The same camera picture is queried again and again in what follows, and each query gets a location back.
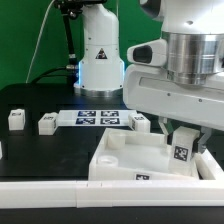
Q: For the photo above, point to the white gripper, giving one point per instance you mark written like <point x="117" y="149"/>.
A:
<point x="148" y="90"/>

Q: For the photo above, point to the white square tabletop panel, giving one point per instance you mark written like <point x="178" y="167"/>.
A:
<point x="130" y="155"/>

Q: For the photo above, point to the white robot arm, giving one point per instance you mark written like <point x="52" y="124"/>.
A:
<point x="179" y="76"/>

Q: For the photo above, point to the white marker tag sheet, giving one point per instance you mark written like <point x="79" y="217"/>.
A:
<point x="94" y="117"/>

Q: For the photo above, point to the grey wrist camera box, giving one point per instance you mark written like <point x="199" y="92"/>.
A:
<point x="153" y="53"/>

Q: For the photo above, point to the white obstacle fence wall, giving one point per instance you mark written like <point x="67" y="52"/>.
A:
<point x="83" y="194"/>

